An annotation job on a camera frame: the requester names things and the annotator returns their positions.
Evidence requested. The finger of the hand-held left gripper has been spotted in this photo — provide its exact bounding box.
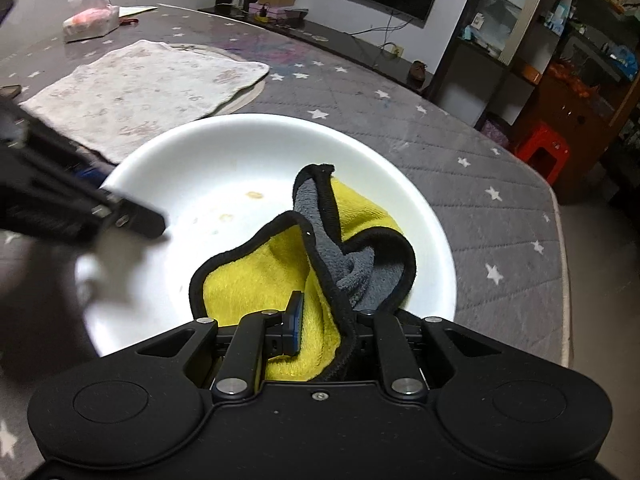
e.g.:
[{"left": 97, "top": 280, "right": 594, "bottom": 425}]
[
  {"left": 0, "top": 185, "right": 167, "bottom": 247},
  {"left": 0, "top": 96, "right": 110, "bottom": 190}
]

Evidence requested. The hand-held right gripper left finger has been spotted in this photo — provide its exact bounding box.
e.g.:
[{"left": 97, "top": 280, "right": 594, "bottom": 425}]
[{"left": 115, "top": 290, "right": 306, "bottom": 400}]

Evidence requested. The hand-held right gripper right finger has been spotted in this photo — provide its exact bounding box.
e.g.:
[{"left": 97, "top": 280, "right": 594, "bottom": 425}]
[{"left": 352, "top": 310, "right": 531, "bottom": 400}]

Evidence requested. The yellow and grey cleaning cloth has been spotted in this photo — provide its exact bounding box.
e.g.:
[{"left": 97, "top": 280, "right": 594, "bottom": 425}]
[{"left": 190, "top": 162, "right": 417, "bottom": 383}]

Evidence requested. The white bowl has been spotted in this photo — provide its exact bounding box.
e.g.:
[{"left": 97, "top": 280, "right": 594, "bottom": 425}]
[{"left": 75, "top": 113, "right": 457, "bottom": 361}]

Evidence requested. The white patterned towel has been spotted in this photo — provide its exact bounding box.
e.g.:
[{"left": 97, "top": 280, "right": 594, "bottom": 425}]
[{"left": 20, "top": 39, "right": 271, "bottom": 163}]

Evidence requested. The pink tissue pack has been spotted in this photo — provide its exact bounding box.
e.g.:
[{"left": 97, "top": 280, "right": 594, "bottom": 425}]
[{"left": 62, "top": 0, "right": 121, "bottom": 43}]

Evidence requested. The cream round placemat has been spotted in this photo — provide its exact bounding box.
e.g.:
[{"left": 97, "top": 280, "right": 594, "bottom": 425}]
[{"left": 170, "top": 42, "right": 268, "bottom": 118}]

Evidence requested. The purple basket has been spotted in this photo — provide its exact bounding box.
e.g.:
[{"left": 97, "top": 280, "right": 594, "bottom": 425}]
[{"left": 481, "top": 112, "right": 512, "bottom": 150}]

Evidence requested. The red plastic stool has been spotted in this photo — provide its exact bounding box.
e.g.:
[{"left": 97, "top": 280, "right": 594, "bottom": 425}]
[{"left": 515, "top": 122, "right": 571, "bottom": 185}]

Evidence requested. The low black television stand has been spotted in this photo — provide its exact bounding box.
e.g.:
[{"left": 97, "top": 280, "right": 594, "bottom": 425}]
[{"left": 197, "top": 5, "right": 436, "bottom": 96}]

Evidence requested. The wooden display cabinet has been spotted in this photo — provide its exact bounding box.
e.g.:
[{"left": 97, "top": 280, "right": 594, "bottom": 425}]
[{"left": 510, "top": 25, "right": 640, "bottom": 201}]

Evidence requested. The dark glass-door cabinet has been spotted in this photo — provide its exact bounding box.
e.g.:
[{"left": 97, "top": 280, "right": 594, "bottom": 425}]
[{"left": 432, "top": 0, "right": 576, "bottom": 131}]

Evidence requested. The blue plastic bag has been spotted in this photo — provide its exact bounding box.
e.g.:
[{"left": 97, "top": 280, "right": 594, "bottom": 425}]
[{"left": 607, "top": 45, "right": 640, "bottom": 78}]

